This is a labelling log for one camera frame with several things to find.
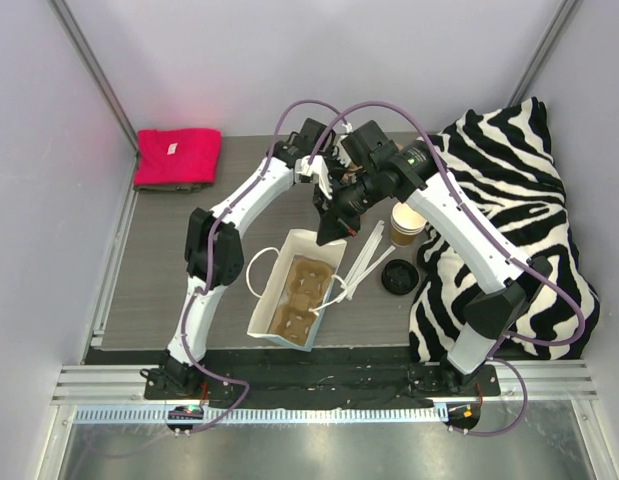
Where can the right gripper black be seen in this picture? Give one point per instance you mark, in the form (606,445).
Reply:
(336,215)

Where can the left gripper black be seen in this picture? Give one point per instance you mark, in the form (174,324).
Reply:
(342,176)

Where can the light blue paper bag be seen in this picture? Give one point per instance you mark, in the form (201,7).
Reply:
(299,242)

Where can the brown cardboard cup carrier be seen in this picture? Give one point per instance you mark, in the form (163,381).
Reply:
(359,159)

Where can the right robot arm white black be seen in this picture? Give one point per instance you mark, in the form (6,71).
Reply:
(417,176)

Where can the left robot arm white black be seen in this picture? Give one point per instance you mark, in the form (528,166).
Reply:
(214,252)

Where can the white wrapped straw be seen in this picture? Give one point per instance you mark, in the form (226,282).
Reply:
(356,276)
(366,257)
(369,245)

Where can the stack of paper cups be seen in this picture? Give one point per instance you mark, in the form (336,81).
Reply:
(406,224)

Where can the stack of black lids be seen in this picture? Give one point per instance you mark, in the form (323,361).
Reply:
(399,277)

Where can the olive cloth under red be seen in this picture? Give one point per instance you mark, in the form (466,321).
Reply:
(175,188)

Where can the red folded cloth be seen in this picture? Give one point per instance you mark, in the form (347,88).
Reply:
(177,157)

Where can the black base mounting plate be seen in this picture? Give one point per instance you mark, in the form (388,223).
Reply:
(322,379)

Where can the zebra pattern blanket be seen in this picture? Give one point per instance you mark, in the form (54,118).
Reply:
(503,161)

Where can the white slotted cable duct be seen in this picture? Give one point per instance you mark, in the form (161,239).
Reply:
(173,415)

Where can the aluminium frame rail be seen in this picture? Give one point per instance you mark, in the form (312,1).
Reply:
(120,384)

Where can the right corner metal post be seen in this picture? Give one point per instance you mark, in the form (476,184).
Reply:
(557,26)

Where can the corner metal post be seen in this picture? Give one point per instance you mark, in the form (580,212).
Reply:
(557,26)
(70,25)

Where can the left corner metal post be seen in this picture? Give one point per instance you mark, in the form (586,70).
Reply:
(70,25)

